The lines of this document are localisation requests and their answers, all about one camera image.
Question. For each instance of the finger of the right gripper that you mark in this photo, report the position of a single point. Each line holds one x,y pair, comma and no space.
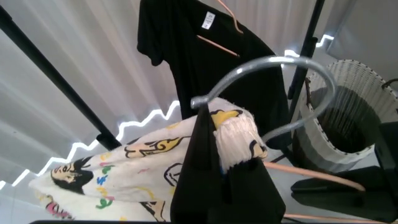
367,177
357,203

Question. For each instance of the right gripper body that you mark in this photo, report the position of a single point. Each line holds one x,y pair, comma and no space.
388,155

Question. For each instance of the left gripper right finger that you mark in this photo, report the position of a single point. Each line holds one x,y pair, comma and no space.
255,193

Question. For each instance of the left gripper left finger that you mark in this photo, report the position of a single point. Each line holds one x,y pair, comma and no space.
196,186

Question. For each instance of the cream printed garment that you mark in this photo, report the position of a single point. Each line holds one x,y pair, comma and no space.
124,174

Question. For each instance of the black t-shirt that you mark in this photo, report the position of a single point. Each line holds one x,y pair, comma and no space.
192,77

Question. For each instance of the pink clothes hanger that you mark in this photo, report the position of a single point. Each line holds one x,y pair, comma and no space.
267,60
217,46

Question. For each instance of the white laundry basket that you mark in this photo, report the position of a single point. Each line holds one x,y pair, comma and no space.
357,93

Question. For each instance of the black clothes rack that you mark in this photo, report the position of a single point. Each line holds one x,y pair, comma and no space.
62,88

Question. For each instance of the white curtain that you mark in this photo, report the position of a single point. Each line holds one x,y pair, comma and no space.
93,46

